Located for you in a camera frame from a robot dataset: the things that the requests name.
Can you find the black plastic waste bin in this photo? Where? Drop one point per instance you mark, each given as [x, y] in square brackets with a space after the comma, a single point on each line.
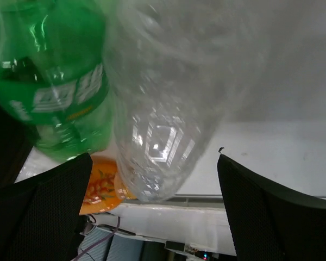
[14, 148]

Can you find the clear unlabelled plastic bottle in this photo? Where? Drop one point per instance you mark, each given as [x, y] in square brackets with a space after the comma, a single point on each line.
[176, 68]

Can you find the orange juice bottle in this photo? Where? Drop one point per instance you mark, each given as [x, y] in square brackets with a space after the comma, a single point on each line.
[105, 190]

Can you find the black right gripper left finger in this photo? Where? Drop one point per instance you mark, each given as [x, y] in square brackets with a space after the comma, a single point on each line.
[39, 216]

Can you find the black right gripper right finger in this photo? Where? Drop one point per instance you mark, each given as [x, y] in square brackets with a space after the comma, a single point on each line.
[269, 221]

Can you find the green soda bottle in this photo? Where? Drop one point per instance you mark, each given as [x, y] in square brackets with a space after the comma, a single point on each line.
[52, 77]

